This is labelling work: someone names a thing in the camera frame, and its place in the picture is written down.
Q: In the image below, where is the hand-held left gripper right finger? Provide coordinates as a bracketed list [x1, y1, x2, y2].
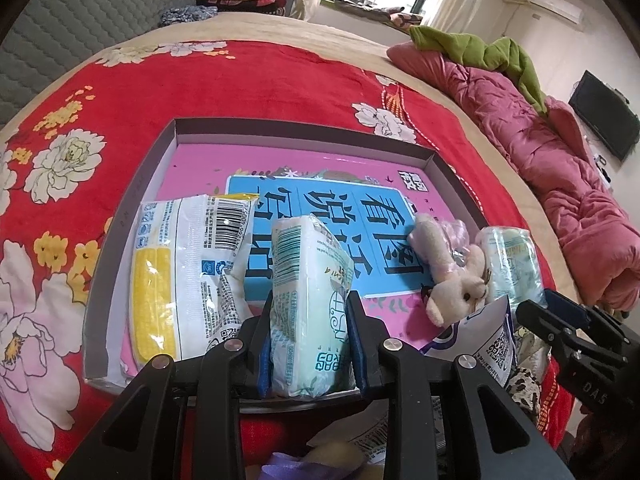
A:
[345, 290, 576, 480]

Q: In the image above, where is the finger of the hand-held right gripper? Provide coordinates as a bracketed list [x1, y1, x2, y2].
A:
[515, 300, 583, 358]
[544, 288, 602, 332]

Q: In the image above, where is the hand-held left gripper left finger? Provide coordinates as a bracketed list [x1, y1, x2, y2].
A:
[67, 289, 276, 480]

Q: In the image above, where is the white lace cloth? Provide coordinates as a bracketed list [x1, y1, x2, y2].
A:
[515, 327, 549, 376]

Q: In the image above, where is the green tissue packet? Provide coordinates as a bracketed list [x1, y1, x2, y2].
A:
[270, 213, 354, 401]
[476, 226, 544, 307]

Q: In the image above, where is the white blue plastic packet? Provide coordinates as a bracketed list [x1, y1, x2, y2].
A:
[422, 296, 519, 387]

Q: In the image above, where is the leopard print cloth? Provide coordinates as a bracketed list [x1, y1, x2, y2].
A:
[504, 366, 546, 429]

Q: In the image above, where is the cream plush bear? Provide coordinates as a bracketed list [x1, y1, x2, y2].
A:
[304, 441, 367, 472]

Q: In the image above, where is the purple scrunchie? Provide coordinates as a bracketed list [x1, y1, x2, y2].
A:
[260, 452, 326, 480]

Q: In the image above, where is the white yellow plastic packet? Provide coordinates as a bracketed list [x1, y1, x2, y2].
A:
[127, 193, 262, 364]

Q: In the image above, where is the cardboard box with pink base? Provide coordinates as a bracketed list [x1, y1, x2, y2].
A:
[82, 117, 492, 413]

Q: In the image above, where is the white cabinet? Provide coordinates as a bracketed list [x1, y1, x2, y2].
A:
[590, 140, 617, 192]

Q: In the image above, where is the pink quilt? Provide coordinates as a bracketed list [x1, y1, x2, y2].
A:
[387, 42, 640, 309]

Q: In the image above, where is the black television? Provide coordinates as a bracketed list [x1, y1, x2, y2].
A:
[569, 71, 640, 162]

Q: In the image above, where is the green blanket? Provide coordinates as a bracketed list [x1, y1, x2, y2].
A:
[409, 25, 549, 117]

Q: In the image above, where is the white air conditioner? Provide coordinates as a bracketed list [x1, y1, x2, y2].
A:
[525, 0, 585, 25]

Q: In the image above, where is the bed with beige sheet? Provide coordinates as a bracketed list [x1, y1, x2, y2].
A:
[0, 10, 640, 321]

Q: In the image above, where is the red floral blanket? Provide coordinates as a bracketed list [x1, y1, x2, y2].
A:
[0, 40, 576, 480]

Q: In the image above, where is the pile of dark clothes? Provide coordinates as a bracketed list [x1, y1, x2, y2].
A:
[325, 0, 424, 26]

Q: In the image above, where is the blue patterned cloth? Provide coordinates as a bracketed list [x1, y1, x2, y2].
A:
[159, 5, 220, 29]

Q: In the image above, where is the grey quilted sofa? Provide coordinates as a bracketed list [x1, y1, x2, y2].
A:
[0, 0, 202, 128]

